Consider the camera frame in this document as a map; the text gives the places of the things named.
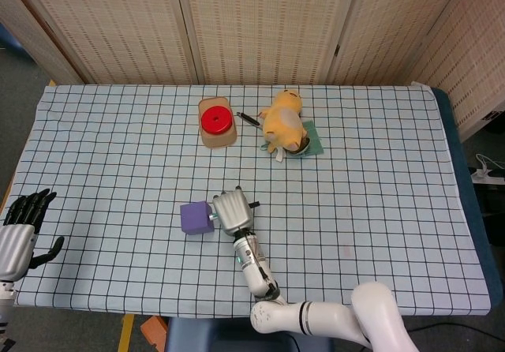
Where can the white power strip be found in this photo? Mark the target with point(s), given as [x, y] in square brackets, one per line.
[487, 172]

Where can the checkered light blue tablecloth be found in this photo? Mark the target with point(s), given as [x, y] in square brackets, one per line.
[375, 210]

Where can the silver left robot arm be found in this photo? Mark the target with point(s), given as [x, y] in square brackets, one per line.
[4, 308]

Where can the blue padded table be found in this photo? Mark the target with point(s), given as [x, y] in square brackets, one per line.
[469, 178]

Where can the purple foam block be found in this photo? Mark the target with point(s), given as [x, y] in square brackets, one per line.
[195, 218]

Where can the green cloth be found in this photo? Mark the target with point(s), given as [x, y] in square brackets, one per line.
[315, 141]

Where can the yellow strip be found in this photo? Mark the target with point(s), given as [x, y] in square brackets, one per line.
[126, 332]

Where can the blue furniture piece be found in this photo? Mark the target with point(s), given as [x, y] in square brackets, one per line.
[10, 44]

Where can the red round disc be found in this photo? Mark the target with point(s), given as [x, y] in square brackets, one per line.
[216, 119]

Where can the tan wooden box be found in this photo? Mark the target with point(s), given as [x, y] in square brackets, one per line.
[217, 139]

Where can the small dark bowl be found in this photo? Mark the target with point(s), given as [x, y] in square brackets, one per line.
[303, 146]

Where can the yellow plush toy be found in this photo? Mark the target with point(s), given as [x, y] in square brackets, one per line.
[282, 123]

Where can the orange block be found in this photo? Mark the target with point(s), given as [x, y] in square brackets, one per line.
[153, 332]

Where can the beige woven screen panel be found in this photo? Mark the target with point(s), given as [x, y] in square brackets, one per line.
[35, 44]
[264, 24]
[473, 52]
[390, 24]
[114, 24]

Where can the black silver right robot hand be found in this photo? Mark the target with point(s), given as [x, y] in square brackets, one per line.
[234, 212]

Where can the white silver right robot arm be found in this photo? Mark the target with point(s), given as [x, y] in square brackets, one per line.
[315, 316]

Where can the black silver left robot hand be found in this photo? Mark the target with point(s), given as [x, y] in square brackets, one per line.
[16, 245]

